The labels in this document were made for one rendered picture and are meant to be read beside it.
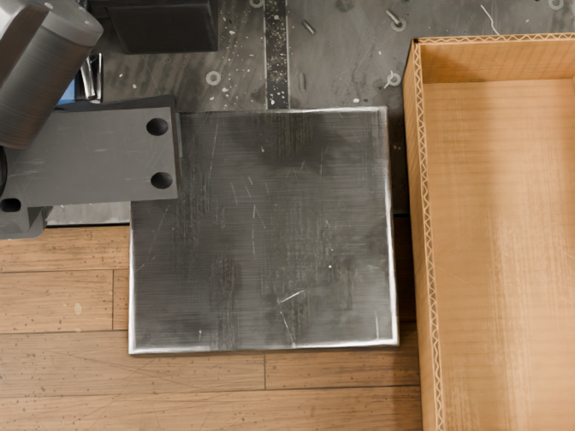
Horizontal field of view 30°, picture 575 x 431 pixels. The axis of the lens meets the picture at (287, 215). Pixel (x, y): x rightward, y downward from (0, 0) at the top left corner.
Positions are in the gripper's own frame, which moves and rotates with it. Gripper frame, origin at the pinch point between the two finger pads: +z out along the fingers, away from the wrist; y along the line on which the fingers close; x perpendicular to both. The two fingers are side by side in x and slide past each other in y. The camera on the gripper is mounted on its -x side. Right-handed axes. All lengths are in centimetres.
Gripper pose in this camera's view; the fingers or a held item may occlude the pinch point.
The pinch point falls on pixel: (6, 110)
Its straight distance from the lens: 64.5
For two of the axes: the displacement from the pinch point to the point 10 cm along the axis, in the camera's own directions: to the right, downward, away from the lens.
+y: -0.5, -9.6, -2.8
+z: -0.4, -2.8, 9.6
